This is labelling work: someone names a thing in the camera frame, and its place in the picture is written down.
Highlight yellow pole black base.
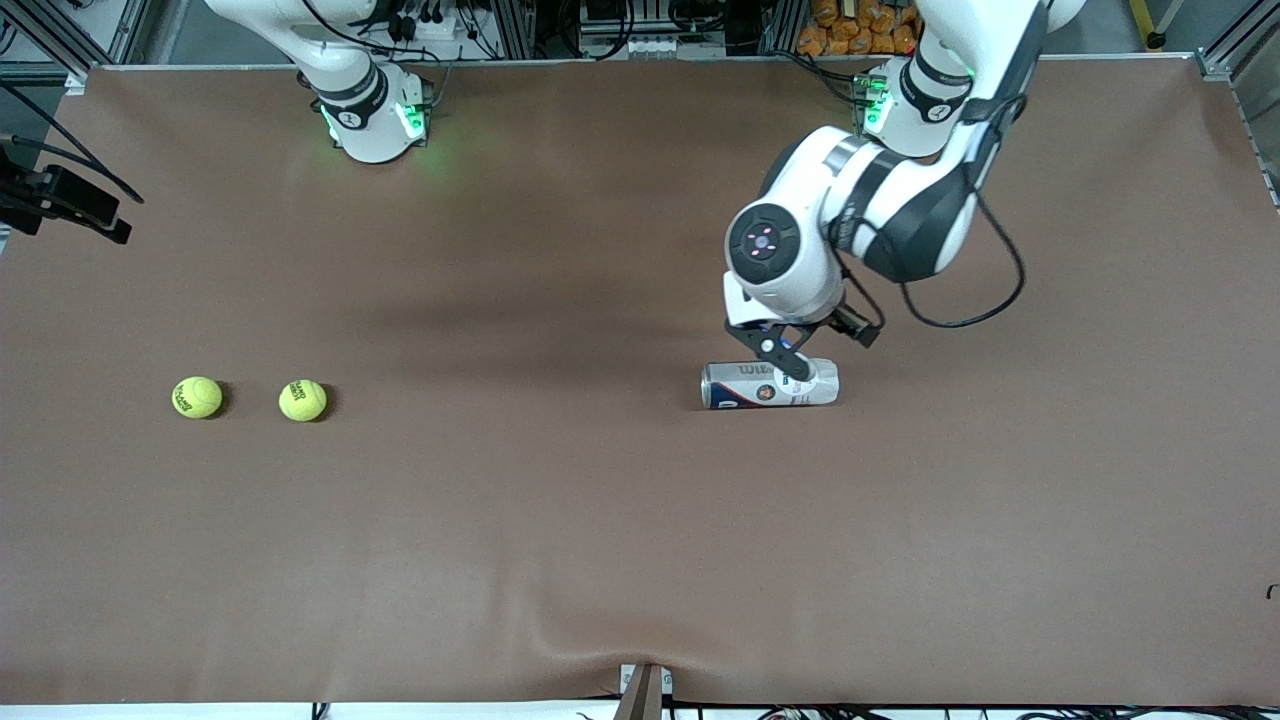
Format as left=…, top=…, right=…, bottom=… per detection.
left=1128, top=0, right=1169, bottom=51

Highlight silver tennis ball can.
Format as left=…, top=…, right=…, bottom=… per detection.
left=700, top=358, right=840, bottom=411

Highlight orange wrapped items pile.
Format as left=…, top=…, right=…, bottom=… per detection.
left=797, top=0, right=921, bottom=58

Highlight yellow tennis ball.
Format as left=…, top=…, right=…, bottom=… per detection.
left=171, top=376, right=224, bottom=420
left=278, top=379, right=328, bottom=423

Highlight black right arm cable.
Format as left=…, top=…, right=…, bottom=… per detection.
left=0, top=78, right=146, bottom=205

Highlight brown table mat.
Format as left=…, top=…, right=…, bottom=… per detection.
left=0, top=55, right=1280, bottom=706

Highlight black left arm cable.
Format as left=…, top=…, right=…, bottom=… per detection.
left=835, top=90, right=1028, bottom=331

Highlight white power strip black plugs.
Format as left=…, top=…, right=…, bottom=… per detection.
left=385, top=8, right=463, bottom=43

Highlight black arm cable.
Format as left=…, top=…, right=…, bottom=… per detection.
left=835, top=90, right=1028, bottom=331
left=0, top=78, right=146, bottom=205

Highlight white socket strip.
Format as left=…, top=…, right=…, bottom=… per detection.
left=622, top=35, right=703, bottom=58

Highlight aluminium frame post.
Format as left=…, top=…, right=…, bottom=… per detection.
left=760, top=0, right=806, bottom=58
left=490, top=0, right=537, bottom=61

